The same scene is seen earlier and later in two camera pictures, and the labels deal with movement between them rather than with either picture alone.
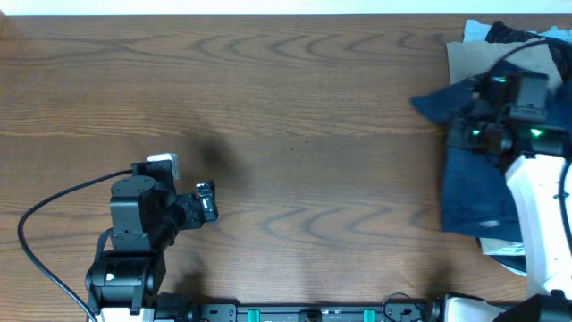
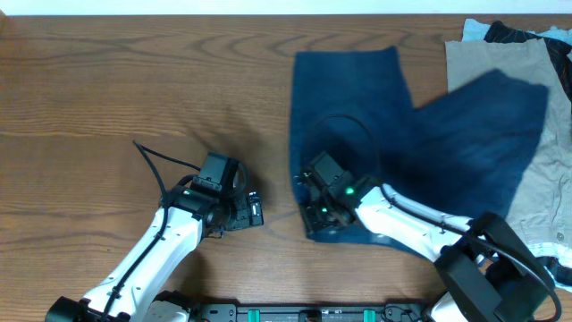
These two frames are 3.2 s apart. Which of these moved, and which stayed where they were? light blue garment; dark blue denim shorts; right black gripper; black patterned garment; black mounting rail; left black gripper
Moved: left black gripper; dark blue denim shorts; right black gripper
Stayed: light blue garment; black mounting rail; black patterned garment
